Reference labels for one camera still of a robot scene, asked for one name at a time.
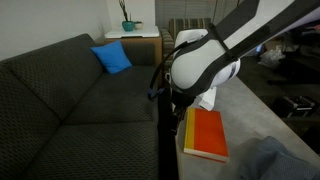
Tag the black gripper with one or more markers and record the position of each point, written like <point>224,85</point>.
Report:
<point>182,100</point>

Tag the orange and yellow book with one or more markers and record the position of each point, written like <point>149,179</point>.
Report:
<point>208,133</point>

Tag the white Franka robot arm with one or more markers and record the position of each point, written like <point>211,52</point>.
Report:
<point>200,63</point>

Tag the blue square cushion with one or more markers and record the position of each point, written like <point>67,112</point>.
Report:
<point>111,58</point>

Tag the striped armchair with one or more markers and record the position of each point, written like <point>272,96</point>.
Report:
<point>186,24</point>

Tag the white flat board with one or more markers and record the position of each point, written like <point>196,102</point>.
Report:
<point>140,32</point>

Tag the small white plant pot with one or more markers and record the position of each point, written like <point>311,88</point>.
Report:
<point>138,26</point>

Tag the teal pot with plant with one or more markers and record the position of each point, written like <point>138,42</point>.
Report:
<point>127,26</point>

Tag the grey-blue crumpled cloth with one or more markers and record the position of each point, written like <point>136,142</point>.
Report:
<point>276,163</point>

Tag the white plastic bag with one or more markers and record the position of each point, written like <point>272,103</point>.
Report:
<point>271,60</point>

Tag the grey window blinds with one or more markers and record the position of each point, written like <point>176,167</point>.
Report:
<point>180,8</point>

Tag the dark grey patterned sofa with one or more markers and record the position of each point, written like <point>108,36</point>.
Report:
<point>66,116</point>

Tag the black case with silver trim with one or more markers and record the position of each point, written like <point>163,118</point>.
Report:
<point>293,106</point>

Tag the brown cardboard box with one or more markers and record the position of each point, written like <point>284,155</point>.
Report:
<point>273,45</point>

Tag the dark furniture with clothes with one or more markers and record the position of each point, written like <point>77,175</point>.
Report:
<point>300,70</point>

